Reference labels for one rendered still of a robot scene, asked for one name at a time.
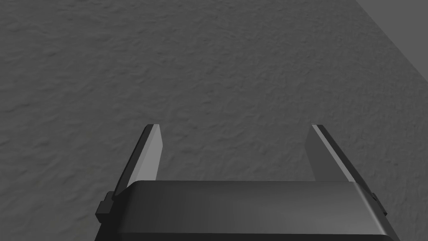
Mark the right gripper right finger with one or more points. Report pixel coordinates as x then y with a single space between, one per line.
326 160

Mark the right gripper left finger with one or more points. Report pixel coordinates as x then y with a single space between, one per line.
147 157

